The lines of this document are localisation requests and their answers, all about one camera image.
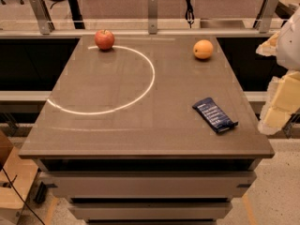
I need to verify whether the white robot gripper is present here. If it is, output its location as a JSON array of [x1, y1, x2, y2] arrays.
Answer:
[[256, 8, 300, 135]]

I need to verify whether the dark blue snack bar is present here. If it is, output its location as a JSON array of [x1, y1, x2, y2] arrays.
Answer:
[[192, 97, 238, 133]]

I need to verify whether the orange fruit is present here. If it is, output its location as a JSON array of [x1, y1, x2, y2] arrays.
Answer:
[[193, 39, 214, 59]]

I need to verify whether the grey table with drawers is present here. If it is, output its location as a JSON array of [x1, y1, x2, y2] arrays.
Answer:
[[20, 35, 274, 225]]

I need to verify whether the red apple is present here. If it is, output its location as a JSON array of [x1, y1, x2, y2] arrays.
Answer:
[[94, 30, 114, 51]]

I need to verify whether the wooden box at left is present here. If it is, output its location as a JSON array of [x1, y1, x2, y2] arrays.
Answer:
[[0, 131, 38, 225]]

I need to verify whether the right metal rail bracket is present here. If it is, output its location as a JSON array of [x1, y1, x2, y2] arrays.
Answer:
[[257, 0, 279, 33]]

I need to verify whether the metal rail bracket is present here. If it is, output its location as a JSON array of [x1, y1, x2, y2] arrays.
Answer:
[[257, 0, 279, 33], [148, 0, 158, 34], [29, 0, 54, 35]]

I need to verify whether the black hanging cable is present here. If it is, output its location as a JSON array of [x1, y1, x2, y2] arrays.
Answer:
[[183, 0, 196, 29]]

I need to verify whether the middle metal rail bracket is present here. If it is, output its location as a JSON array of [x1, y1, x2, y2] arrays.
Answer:
[[148, 0, 158, 34]]

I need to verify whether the left metal rail bracket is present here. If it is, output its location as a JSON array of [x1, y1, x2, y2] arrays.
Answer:
[[29, 0, 54, 35]]

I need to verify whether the black floor cable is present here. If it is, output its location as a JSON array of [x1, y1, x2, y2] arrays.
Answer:
[[0, 164, 46, 225]]

